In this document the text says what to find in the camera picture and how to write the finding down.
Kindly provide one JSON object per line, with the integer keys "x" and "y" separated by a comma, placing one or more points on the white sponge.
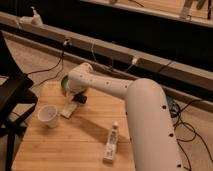
{"x": 68, "y": 109}

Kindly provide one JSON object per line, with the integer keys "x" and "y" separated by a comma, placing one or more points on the white object on ledge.
{"x": 35, "y": 19}

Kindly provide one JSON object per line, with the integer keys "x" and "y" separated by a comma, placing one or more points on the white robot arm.
{"x": 151, "y": 130}

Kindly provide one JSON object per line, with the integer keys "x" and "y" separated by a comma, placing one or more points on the white plastic cup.
{"x": 48, "y": 115}

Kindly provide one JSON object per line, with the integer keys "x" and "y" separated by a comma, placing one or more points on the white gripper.
{"x": 75, "y": 94}

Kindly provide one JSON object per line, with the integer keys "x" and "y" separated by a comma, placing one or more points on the black eraser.
{"x": 82, "y": 101}

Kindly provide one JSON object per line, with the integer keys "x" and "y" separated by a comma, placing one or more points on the green bowl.
{"x": 64, "y": 82}

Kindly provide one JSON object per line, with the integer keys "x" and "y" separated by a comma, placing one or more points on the white tube bottle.
{"x": 111, "y": 144}

